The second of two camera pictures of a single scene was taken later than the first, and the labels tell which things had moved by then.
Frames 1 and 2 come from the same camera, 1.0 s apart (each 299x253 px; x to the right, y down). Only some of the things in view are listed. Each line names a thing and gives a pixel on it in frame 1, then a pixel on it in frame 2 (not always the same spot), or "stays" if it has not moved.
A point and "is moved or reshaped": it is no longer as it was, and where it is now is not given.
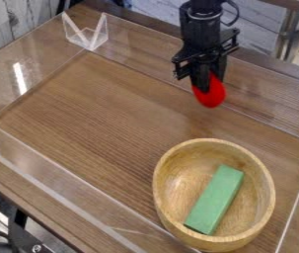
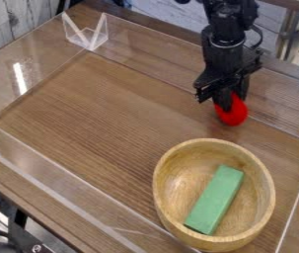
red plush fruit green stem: [214, 97] is moved or reshaped
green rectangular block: [214, 203] stays
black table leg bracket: [22, 240] stays
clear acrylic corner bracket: [87, 38] stays
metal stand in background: [293, 34] stays
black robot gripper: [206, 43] -> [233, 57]
